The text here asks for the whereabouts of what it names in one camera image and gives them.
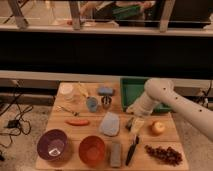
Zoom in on light blue towel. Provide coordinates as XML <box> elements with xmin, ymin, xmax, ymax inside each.
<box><xmin>99</xmin><ymin>112</ymin><xmax>120</xmax><ymax>137</ymax></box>

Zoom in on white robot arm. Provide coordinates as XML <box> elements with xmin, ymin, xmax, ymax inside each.
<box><xmin>127</xmin><ymin>78</ymin><xmax>213</xmax><ymax>141</ymax></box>

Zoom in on red bowl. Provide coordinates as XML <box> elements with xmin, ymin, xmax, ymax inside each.
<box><xmin>78</xmin><ymin>136</ymin><xmax>106</xmax><ymax>167</ymax></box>

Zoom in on purple bowl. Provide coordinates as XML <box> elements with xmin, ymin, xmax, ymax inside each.
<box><xmin>37</xmin><ymin>129</ymin><xmax>68</xmax><ymax>161</ymax></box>

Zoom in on black binder clip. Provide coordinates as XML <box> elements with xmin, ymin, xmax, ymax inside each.
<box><xmin>125</xmin><ymin>118</ymin><xmax>134</xmax><ymax>131</ymax></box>

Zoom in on yellow apple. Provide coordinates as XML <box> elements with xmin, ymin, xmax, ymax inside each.
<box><xmin>151</xmin><ymin>121</ymin><xmax>165</xmax><ymax>135</ymax></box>

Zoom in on grey sharpening block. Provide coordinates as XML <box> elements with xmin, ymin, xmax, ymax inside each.
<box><xmin>110</xmin><ymin>141</ymin><xmax>122</xmax><ymax>168</ymax></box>

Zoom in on green plastic tray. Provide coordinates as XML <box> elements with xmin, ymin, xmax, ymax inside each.
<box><xmin>119</xmin><ymin>76</ymin><xmax>172</xmax><ymax>113</ymax></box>

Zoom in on small metal cup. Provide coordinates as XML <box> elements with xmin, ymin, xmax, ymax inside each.
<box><xmin>101</xmin><ymin>95</ymin><xmax>112</xmax><ymax>108</ymax></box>

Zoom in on dark red grapes bunch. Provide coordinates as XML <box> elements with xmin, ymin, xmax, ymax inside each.
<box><xmin>145</xmin><ymin>145</ymin><xmax>183</xmax><ymax>166</ymax></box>

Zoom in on blue sponge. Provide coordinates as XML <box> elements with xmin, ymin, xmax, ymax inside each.
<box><xmin>97</xmin><ymin>87</ymin><xmax>114</xmax><ymax>96</ymax></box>

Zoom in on blue cup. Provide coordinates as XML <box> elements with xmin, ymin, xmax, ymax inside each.
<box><xmin>86</xmin><ymin>97</ymin><xmax>98</xmax><ymax>113</ymax></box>

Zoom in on wooden cutting board table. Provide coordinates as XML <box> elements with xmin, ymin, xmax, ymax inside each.
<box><xmin>36</xmin><ymin>82</ymin><xmax>189</xmax><ymax>171</ymax></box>

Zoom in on orange carrot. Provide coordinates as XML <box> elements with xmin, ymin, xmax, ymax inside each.
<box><xmin>65</xmin><ymin>120</ymin><xmax>90</xmax><ymax>126</ymax></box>

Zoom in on clear plastic jar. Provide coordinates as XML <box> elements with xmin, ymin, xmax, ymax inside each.
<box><xmin>59</xmin><ymin>83</ymin><xmax>74</xmax><ymax>100</ymax></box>

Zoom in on person behind window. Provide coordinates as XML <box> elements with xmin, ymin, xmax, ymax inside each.
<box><xmin>80</xmin><ymin>0</ymin><xmax>156</xmax><ymax>27</ymax></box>

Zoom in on black handled knife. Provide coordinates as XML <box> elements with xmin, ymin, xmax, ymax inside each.
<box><xmin>125</xmin><ymin>135</ymin><xmax>140</xmax><ymax>166</ymax></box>

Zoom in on wooden handled brush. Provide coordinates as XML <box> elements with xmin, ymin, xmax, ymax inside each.
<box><xmin>77</xmin><ymin>83</ymin><xmax>89</xmax><ymax>98</ymax></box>

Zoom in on black power adapter cable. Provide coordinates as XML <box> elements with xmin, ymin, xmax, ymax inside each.
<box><xmin>0</xmin><ymin>81</ymin><xmax>34</xmax><ymax>161</ymax></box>

